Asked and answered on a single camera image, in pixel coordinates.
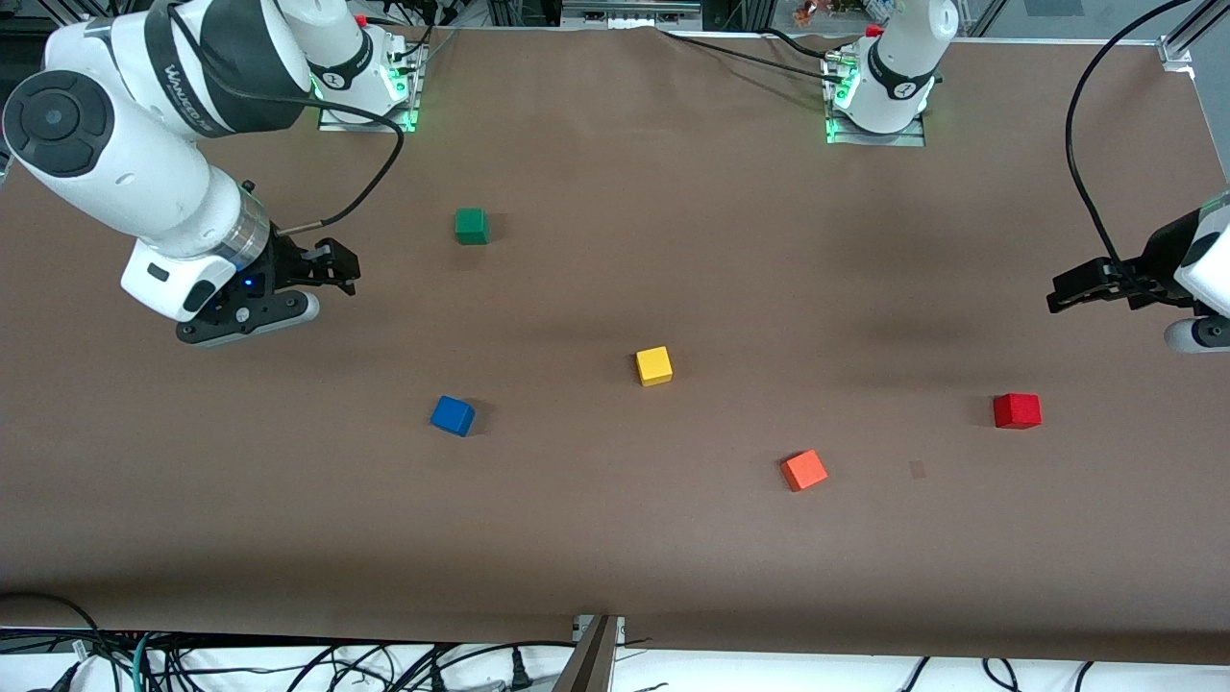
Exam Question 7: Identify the red cube block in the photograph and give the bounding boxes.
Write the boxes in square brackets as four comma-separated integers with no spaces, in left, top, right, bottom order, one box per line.
[993,392,1043,430]

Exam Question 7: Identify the blue cube block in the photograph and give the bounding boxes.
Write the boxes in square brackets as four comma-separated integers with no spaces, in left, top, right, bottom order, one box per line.
[430,395,477,438]

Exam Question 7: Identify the orange cube block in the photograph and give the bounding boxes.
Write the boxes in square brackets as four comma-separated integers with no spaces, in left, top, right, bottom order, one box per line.
[780,449,829,493]

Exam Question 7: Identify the brown table cover sheet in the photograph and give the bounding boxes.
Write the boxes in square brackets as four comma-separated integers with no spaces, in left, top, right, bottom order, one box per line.
[0,21,1230,666]

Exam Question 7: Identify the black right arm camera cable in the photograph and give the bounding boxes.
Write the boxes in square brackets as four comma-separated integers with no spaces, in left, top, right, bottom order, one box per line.
[168,0,405,235]

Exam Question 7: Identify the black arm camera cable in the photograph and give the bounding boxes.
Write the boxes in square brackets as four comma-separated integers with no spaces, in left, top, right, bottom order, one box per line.
[1065,0,1197,289]
[168,0,405,235]

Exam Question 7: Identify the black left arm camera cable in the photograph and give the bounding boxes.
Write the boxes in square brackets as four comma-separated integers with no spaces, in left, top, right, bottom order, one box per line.
[1065,0,1197,289]

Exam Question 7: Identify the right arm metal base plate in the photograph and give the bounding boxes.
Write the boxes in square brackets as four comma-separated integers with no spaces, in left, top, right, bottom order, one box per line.
[318,34,430,134]

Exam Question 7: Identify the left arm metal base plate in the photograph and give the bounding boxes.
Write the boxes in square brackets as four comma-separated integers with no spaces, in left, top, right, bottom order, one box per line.
[823,53,928,148]

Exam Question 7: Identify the aluminium frame rail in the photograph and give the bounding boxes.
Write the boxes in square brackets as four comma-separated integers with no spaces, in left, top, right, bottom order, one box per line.
[561,0,704,28]

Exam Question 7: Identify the black looped floor cable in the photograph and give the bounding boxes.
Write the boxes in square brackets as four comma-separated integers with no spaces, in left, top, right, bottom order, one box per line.
[0,591,105,674]

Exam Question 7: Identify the black left base power cable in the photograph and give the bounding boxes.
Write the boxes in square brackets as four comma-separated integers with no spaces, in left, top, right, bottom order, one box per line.
[658,27,851,86]

